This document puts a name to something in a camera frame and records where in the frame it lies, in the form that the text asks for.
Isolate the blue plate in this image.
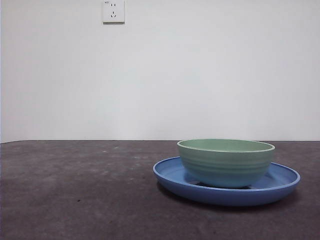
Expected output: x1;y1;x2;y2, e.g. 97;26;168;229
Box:
152;156;301;207

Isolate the green bowl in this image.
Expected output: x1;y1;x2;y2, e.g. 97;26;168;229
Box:
176;138;276;189

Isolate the white wall socket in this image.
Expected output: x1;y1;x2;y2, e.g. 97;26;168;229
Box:
102;0;126;25

